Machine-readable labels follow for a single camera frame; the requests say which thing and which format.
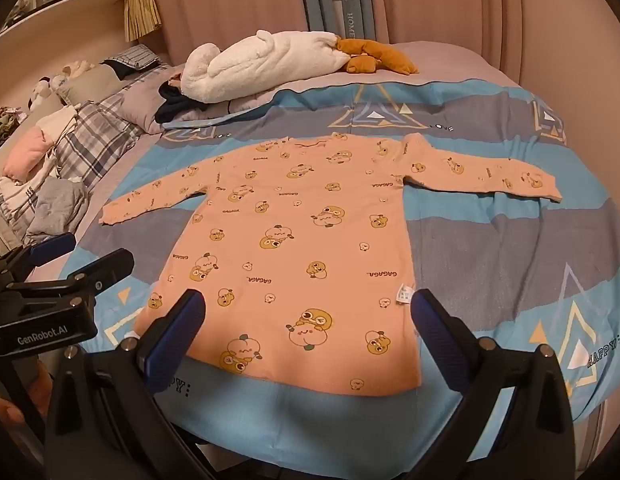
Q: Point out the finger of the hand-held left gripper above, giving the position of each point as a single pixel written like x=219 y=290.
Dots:
x=50 y=249
x=100 y=270

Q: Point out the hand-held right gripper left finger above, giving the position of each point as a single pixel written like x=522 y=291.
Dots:
x=179 y=327

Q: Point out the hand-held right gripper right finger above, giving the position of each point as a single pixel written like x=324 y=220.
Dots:
x=433 y=337

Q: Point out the pink cartoon print shirt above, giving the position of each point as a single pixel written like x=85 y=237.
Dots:
x=300 y=240

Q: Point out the person's left hand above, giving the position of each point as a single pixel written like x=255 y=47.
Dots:
x=11 y=412

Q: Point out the grey crumpled cloth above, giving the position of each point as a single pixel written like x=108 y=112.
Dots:
x=57 y=207

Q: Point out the white striped cloth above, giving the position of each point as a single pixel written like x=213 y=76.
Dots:
x=12 y=200

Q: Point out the blue grey patterned blanket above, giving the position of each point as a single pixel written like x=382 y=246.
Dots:
x=489 y=260

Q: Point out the pink folded cloth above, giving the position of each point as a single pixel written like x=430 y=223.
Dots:
x=27 y=155

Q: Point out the grey plaid pillow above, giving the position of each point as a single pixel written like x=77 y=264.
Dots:
x=97 y=135

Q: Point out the small cream plush toy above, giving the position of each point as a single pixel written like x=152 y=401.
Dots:
x=45 y=87

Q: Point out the plain grey pillow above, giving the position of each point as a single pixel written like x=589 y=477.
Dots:
x=150 y=97

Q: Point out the dark navy clothing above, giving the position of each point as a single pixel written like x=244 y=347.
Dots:
x=177 y=100

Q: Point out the dark plaid pillow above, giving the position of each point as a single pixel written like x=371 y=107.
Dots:
x=135 y=57

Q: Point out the tan striped hanging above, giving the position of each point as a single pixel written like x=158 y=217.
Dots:
x=142 y=12

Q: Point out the white pillow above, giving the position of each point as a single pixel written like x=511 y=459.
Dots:
x=250 y=62

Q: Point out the orange plush toy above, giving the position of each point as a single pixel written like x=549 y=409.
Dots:
x=377 y=55

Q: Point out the pink curtain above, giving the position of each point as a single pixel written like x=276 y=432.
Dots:
x=489 y=5
x=225 y=0

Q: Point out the white wall shelf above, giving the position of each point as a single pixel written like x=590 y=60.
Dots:
x=55 y=2

